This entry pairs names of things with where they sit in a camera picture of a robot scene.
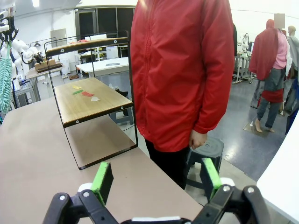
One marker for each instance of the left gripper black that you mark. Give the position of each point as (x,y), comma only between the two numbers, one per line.
(11,16)

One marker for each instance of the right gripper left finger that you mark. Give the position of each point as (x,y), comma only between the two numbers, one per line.
(105,182)

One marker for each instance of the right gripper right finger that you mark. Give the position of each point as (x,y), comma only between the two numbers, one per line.
(210,177)

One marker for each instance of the teal microfibre duster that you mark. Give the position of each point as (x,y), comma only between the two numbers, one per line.
(5,77)

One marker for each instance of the white lab robot arm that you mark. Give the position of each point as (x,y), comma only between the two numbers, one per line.
(17,53)
(31,52)

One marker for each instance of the person's left forearm red sleeve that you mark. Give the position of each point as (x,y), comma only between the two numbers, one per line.
(215,112)

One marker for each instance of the person's left hand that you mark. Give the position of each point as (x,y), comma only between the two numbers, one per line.
(197,140)

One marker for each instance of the black plastic stool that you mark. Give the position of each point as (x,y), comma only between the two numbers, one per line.
(210,147)

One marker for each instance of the flat brown cardboard box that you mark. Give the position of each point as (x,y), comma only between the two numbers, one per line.
(46,64)

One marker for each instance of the aluminium profile cart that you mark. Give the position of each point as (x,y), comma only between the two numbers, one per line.
(25,92)

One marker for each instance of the red paper scrap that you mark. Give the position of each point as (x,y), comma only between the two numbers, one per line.
(87,94)
(83,40)

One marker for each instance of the white height-adjustable table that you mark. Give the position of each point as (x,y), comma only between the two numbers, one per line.
(285,182)

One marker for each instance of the white paper scrap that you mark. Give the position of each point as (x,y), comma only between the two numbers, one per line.
(95,99)

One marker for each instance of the yellow paper scrap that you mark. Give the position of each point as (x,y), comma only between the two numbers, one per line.
(76,87)

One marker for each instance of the green paper scrap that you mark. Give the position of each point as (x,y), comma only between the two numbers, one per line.
(78,92)

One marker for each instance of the black framed glass doors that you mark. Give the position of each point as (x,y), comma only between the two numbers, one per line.
(105,21)

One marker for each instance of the white rectangular lab table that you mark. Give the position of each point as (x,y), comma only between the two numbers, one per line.
(102,65)

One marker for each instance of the person in red jacket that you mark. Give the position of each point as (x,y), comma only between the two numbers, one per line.
(175,70)

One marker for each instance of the mannequin in red hoodie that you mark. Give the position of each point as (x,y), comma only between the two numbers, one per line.
(266,51)

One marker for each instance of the mannequin in grey jacket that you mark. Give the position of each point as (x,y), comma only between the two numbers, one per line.
(293,46)

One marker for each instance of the grey wall panel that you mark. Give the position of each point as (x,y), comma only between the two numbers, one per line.
(58,37)

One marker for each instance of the grey mannequin base plate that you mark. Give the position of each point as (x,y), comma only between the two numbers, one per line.
(251,129)

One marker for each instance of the two-tier wooden black-frame shelf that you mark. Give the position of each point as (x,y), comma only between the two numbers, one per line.
(93,102)

